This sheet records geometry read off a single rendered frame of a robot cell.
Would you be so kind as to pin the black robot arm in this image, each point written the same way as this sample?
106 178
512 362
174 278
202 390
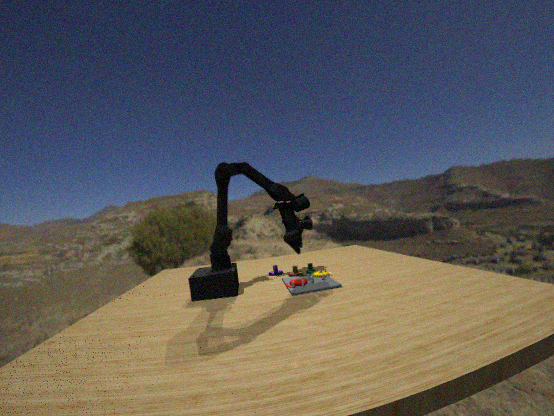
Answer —
220 260

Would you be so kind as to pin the red gear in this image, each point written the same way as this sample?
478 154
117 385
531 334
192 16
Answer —
298 282

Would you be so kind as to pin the brown gear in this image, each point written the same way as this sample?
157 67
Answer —
295 272

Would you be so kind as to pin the purple gear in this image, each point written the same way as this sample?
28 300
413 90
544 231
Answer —
275 271

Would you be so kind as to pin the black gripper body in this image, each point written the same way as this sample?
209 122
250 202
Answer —
291 228

